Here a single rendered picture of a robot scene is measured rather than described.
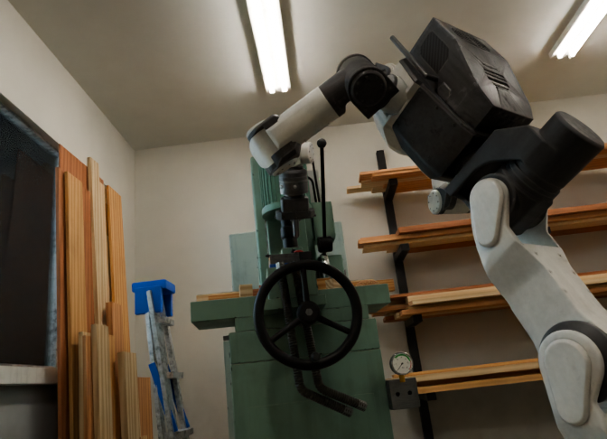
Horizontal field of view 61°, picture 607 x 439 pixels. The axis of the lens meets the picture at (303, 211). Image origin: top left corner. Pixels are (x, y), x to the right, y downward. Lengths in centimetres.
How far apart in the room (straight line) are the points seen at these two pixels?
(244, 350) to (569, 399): 88
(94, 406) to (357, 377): 162
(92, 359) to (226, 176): 208
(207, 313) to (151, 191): 302
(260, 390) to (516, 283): 78
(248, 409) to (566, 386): 86
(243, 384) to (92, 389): 144
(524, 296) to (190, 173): 366
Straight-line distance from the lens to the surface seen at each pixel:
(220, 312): 157
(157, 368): 243
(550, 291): 109
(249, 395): 155
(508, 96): 128
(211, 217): 430
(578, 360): 102
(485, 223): 113
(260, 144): 130
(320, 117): 124
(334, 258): 194
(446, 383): 366
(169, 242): 433
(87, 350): 285
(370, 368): 158
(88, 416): 283
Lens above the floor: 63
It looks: 18 degrees up
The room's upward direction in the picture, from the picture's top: 7 degrees counter-clockwise
